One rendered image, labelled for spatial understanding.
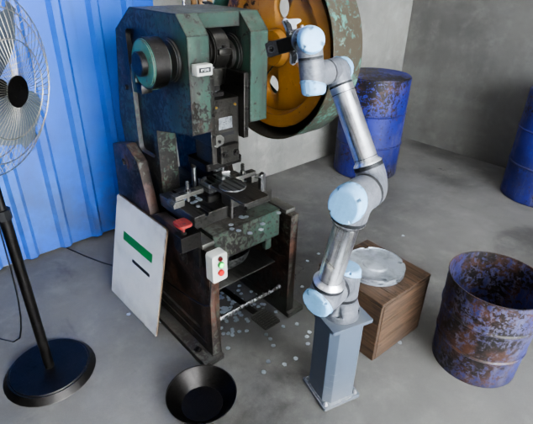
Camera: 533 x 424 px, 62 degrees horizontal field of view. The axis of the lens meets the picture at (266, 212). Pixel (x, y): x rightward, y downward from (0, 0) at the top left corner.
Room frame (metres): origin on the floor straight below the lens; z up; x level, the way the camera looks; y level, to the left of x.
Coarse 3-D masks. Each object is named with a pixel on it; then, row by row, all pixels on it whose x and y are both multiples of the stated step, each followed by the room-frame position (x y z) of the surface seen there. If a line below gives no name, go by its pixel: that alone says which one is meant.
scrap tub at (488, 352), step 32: (480, 256) 1.78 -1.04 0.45; (448, 288) 1.58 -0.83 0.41; (480, 288) 1.76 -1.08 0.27; (512, 288) 1.69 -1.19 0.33; (448, 320) 1.52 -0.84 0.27; (480, 320) 1.41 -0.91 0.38; (512, 320) 1.37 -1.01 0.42; (448, 352) 1.48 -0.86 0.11; (480, 352) 1.39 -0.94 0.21; (512, 352) 1.38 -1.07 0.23; (480, 384) 1.39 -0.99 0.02
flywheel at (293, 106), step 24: (240, 0) 2.30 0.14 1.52; (264, 0) 2.22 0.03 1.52; (288, 0) 2.10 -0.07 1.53; (312, 0) 1.95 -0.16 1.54; (312, 24) 1.99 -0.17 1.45; (288, 72) 2.08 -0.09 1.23; (288, 96) 2.08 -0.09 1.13; (312, 96) 1.92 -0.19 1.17; (264, 120) 2.15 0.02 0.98; (288, 120) 2.02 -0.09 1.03
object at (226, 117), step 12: (216, 96) 1.86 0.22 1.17; (228, 96) 1.88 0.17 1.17; (216, 108) 1.80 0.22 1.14; (228, 108) 1.85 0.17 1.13; (216, 120) 1.81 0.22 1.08; (228, 120) 1.85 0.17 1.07; (216, 132) 1.81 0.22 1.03; (228, 132) 1.85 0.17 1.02; (204, 144) 1.83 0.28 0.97; (216, 144) 1.79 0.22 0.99; (228, 144) 1.83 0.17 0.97; (204, 156) 1.84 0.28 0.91; (216, 156) 1.81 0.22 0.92; (228, 156) 1.81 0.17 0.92
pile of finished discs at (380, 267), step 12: (360, 252) 1.89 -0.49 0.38; (372, 252) 1.90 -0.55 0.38; (384, 252) 1.90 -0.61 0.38; (360, 264) 1.79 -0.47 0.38; (372, 264) 1.78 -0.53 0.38; (384, 264) 1.79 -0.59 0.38; (396, 264) 1.80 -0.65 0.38; (372, 276) 1.70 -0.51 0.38; (384, 276) 1.70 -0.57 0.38; (396, 276) 1.70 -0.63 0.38
